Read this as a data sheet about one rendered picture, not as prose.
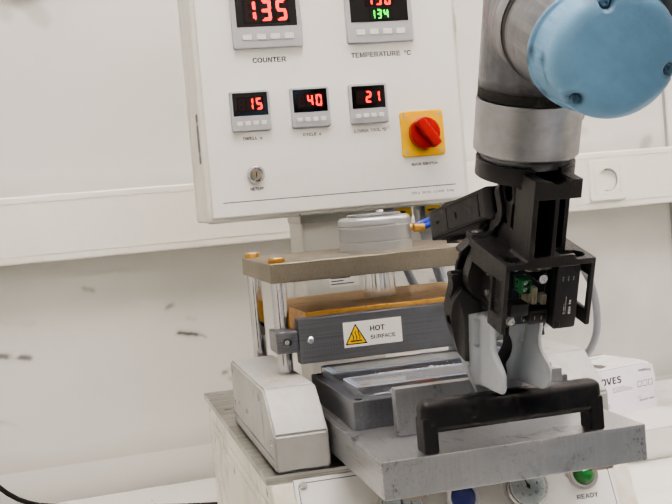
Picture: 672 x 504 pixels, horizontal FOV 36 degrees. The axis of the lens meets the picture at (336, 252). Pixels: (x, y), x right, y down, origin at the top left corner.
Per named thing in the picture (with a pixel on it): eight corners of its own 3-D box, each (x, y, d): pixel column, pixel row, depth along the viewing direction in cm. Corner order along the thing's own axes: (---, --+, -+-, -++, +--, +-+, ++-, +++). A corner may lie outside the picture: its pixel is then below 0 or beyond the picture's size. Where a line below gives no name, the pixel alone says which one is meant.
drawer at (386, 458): (302, 433, 107) (296, 358, 107) (503, 406, 112) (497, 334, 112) (385, 512, 78) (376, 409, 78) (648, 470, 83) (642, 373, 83)
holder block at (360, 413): (313, 398, 105) (310, 373, 105) (498, 374, 110) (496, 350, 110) (355, 431, 89) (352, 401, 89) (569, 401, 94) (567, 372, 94)
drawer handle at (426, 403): (417, 450, 81) (413, 399, 81) (593, 424, 84) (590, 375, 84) (425, 456, 79) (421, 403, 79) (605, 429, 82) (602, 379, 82)
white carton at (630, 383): (496, 420, 166) (492, 374, 166) (605, 396, 177) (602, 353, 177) (545, 432, 156) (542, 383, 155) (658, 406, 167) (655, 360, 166)
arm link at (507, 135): (459, 89, 76) (559, 84, 78) (455, 150, 77) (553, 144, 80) (505, 111, 69) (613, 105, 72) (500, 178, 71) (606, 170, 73)
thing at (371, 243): (240, 330, 126) (230, 223, 126) (480, 303, 134) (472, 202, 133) (277, 356, 103) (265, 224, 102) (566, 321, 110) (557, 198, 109)
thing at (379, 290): (276, 334, 120) (269, 251, 120) (457, 313, 126) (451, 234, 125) (309, 352, 104) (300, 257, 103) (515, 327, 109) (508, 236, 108)
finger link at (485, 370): (485, 444, 79) (494, 333, 75) (453, 408, 84) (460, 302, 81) (522, 439, 80) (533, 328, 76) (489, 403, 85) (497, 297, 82)
